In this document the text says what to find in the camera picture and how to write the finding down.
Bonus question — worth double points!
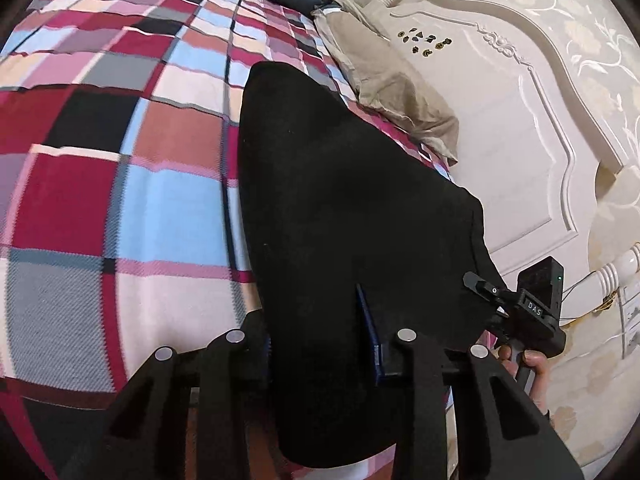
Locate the black pants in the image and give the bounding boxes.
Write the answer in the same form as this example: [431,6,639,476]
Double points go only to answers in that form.
[239,61,511,468]

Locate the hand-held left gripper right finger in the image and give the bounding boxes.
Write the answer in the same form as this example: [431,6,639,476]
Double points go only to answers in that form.
[355,282,585,480]

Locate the white wall socket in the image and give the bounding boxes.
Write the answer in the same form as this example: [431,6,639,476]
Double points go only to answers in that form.
[619,282,640,358]

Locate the beige pillow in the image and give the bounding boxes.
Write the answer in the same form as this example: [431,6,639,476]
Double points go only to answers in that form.
[311,7,460,167]

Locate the white carved headboard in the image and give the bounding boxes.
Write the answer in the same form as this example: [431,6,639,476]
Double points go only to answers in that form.
[350,0,640,306]

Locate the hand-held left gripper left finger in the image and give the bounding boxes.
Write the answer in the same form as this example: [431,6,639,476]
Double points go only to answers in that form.
[60,312,291,480]

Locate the person's right hand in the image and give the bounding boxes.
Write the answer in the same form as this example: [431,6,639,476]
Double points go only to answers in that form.
[497,344,552,416]

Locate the cluster of small dark stickers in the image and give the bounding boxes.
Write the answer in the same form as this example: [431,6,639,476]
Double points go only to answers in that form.
[396,27,455,57]

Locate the plaid blanket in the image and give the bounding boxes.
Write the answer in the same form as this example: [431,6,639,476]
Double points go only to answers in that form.
[0,0,453,480]

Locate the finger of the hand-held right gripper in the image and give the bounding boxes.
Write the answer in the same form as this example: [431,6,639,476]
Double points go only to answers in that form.
[462,271,511,311]

